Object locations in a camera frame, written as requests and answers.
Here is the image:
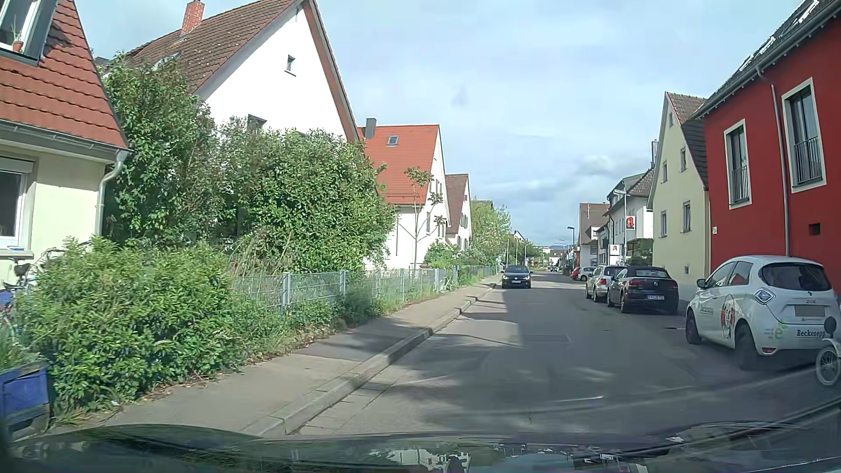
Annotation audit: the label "thin young tree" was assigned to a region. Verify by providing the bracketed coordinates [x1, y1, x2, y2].
[397, 167, 448, 270]

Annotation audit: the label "white house with red-brown roof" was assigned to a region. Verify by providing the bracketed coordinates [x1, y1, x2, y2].
[444, 173, 474, 252]

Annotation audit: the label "white house with orange roof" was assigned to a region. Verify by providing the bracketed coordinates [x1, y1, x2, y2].
[359, 118, 452, 270]

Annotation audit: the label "green tree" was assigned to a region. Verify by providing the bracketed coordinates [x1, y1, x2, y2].
[469, 200, 515, 265]

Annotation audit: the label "dark oncoming car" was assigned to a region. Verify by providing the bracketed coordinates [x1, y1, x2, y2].
[501, 265, 533, 290]

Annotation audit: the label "grey metal mesh fence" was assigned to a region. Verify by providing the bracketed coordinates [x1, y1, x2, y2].
[231, 265, 495, 312]

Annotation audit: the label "large green bushes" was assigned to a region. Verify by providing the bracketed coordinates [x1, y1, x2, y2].
[102, 54, 399, 275]

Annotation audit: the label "row of houses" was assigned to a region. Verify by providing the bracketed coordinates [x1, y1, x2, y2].
[545, 202, 612, 269]

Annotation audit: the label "grey asphalt road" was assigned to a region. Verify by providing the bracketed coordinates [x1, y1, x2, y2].
[297, 271, 841, 437]

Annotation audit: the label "silver parked car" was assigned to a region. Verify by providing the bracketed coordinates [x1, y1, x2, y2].
[585, 265, 626, 303]

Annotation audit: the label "grey paved pavement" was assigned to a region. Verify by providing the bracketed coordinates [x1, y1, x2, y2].
[62, 276, 503, 438]

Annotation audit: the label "white house with dark roof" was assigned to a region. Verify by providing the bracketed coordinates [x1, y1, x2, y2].
[597, 168, 655, 266]

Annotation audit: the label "car's own bonnet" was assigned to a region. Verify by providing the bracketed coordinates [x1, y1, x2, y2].
[0, 397, 841, 473]

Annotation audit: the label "white house with brown roof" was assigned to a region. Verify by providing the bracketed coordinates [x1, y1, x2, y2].
[99, 0, 361, 144]

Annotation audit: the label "black parked car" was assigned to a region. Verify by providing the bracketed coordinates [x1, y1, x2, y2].
[606, 265, 680, 315]

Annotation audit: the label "cream yellow gabled house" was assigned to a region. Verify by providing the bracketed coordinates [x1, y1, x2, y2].
[647, 92, 712, 302]

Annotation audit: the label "low green hedge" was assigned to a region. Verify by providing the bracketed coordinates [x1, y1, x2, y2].
[14, 236, 283, 416]

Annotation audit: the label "white small parked car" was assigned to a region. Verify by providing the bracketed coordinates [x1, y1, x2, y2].
[685, 255, 841, 371]

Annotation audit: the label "cream house with red roof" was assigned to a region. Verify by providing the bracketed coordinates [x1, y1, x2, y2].
[0, 0, 132, 285]

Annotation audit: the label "bicycle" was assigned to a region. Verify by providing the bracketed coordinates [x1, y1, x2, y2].
[0, 248, 67, 329]

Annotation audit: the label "bicycle wheel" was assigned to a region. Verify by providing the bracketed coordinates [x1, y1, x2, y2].
[815, 317, 841, 387]

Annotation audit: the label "blue bin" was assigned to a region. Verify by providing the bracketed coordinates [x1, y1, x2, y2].
[0, 361, 52, 440]

